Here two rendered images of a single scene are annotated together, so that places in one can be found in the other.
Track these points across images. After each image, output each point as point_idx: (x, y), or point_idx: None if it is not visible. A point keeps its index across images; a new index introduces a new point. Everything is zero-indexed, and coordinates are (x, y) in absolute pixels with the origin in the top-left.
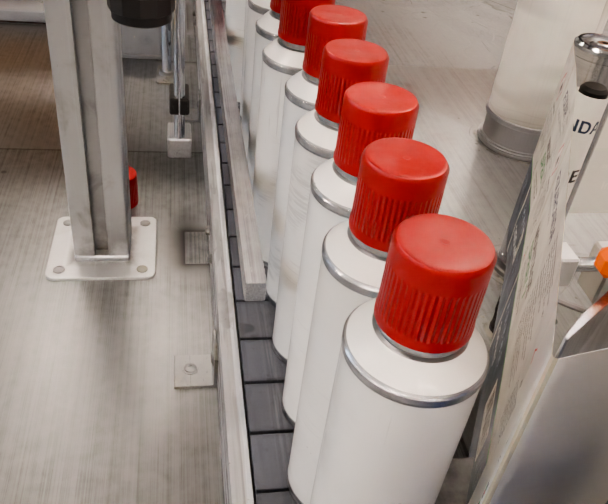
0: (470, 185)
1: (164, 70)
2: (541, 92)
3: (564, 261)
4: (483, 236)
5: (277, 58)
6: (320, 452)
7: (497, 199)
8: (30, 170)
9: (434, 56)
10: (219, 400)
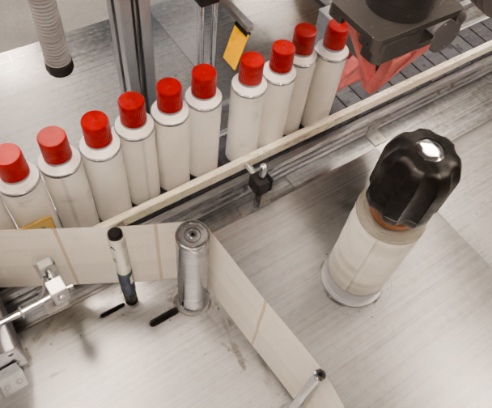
0: (267, 261)
1: None
2: (336, 259)
3: (36, 264)
4: None
5: (117, 117)
6: None
7: (260, 278)
8: (183, 82)
9: None
10: None
